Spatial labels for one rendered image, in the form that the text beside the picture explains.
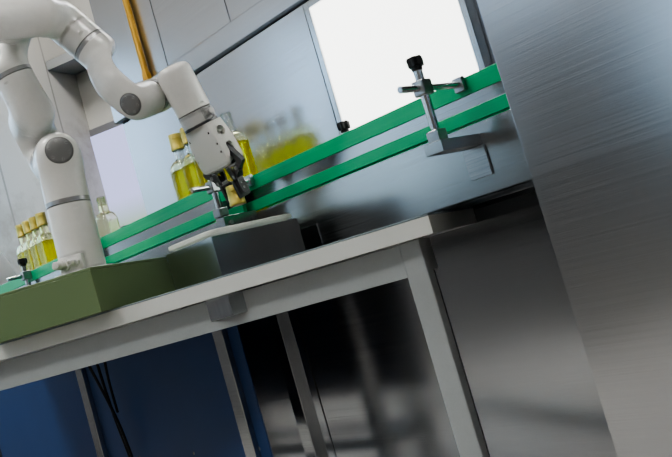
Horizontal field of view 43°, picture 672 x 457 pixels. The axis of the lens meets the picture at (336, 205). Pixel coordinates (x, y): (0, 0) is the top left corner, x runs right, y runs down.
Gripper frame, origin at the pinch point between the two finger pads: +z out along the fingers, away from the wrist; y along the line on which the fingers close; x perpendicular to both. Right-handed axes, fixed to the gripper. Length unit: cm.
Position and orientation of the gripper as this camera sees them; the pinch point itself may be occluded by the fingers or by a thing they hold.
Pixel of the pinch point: (235, 189)
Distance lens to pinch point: 181.0
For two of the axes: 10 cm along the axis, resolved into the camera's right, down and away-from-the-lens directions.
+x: -5.8, 4.0, -7.1
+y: -6.8, 2.5, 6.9
